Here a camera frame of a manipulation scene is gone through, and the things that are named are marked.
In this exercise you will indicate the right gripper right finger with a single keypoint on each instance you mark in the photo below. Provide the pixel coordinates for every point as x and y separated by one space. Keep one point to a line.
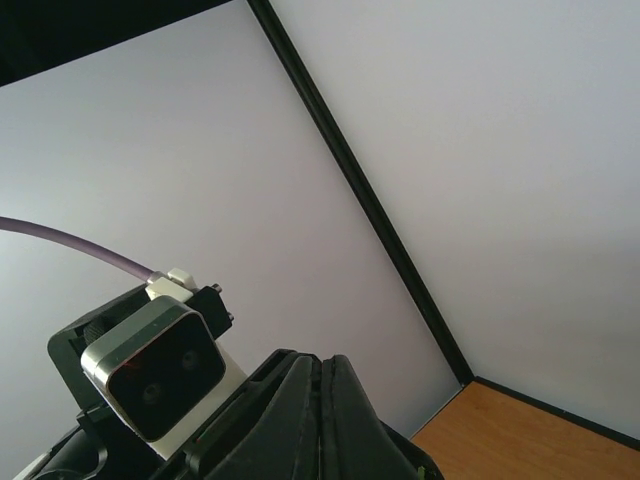
353 442

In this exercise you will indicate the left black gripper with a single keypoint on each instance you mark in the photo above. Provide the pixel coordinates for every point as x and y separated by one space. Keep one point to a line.
101 446

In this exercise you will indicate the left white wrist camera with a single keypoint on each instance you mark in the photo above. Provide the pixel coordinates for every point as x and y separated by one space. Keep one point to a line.
160 369

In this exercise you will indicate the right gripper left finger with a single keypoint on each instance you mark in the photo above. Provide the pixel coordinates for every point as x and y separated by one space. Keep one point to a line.
271 430

